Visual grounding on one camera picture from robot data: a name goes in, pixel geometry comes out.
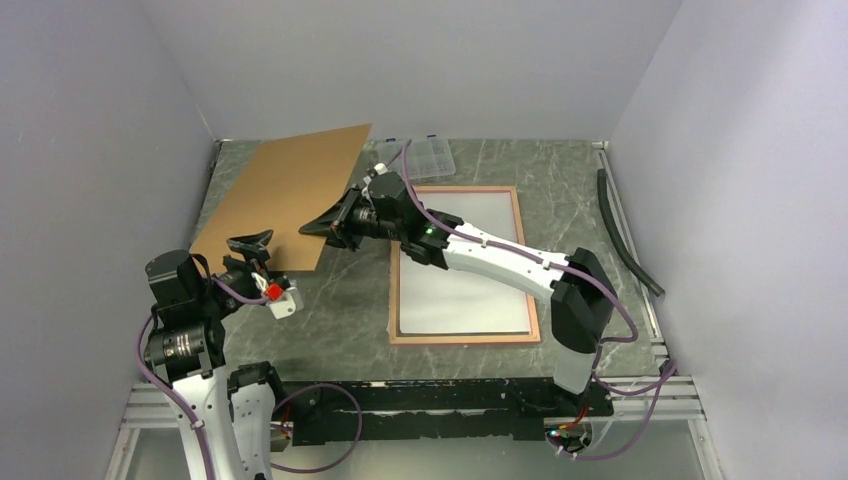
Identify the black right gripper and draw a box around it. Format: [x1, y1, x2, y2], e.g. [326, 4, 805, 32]
[299, 183, 405, 252]

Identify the brown backing board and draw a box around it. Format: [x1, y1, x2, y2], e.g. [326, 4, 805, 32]
[191, 124, 371, 273]

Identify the sea and cloud photo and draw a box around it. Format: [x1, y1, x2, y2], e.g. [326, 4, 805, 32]
[397, 192, 531, 337]

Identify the pink wooden picture frame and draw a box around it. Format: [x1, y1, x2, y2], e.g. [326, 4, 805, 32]
[388, 185, 542, 347]

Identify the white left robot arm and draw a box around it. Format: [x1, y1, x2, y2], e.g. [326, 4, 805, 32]
[137, 230, 287, 479]

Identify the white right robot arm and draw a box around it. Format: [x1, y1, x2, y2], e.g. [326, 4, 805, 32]
[299, 170, 620, 415]

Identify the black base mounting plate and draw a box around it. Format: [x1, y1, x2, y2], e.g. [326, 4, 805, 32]
[272, 377, 614, 446]

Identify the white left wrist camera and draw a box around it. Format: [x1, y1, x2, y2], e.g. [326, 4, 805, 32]
[263, 281, 304, 320]

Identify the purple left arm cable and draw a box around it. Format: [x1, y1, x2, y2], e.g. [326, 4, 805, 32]
[136, 275, 364, 480]

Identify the black rubber hose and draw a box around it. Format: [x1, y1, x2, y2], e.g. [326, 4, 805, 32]
[596, 168, 666, 297]

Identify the aluminium rail frame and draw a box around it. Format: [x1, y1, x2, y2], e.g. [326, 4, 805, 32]
[108, 140, 722, 479]

